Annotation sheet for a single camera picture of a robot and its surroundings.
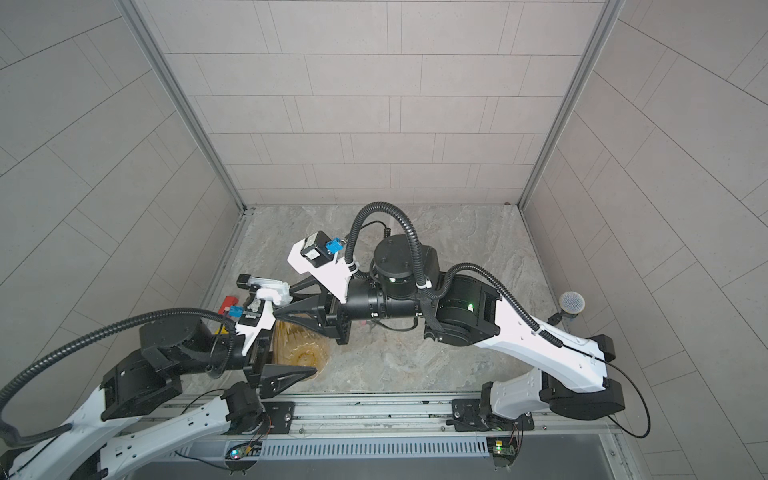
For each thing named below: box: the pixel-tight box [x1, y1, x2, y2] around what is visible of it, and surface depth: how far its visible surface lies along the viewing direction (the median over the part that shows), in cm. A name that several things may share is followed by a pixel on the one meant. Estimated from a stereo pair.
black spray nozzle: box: [236, 274, 293, 308], surface depth 39 cm
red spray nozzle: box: [218, 296, 239, 315], surface depth 91 cm
